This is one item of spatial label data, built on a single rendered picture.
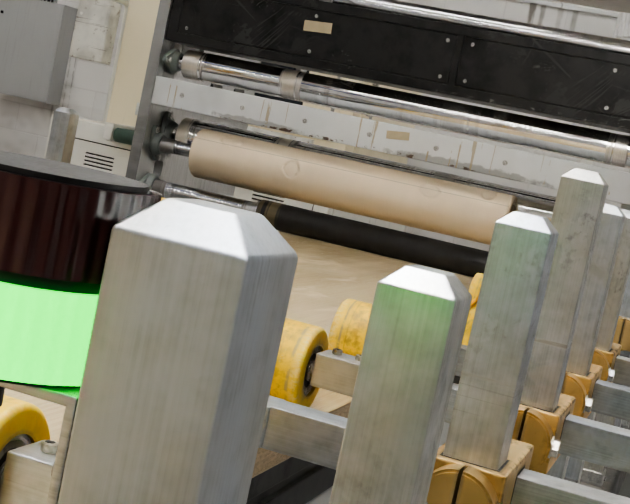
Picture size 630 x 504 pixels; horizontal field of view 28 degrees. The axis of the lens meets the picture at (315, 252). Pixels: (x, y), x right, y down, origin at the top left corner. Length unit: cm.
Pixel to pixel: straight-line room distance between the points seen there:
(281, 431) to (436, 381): 35
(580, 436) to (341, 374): 21
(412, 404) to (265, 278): 25
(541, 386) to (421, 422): 50
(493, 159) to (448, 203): 14
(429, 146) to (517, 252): 214
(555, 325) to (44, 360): 76
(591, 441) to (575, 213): 19
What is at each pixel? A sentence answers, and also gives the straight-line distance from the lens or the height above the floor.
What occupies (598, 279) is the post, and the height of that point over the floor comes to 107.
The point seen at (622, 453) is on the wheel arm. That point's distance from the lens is 107.
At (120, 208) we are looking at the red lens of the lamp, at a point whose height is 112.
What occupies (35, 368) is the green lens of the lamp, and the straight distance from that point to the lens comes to 30.
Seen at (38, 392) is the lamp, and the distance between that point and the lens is 31.
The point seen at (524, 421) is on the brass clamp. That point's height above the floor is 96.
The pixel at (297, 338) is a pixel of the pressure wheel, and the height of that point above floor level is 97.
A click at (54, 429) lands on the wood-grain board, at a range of 94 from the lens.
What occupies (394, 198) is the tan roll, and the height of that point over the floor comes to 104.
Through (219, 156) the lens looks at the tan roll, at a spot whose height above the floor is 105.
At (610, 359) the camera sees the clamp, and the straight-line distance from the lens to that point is 152.
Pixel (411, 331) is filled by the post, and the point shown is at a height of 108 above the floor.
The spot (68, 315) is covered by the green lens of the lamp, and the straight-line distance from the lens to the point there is 30.
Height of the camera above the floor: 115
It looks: 5 degrees down
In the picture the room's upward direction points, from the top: 12 degrees clockwise
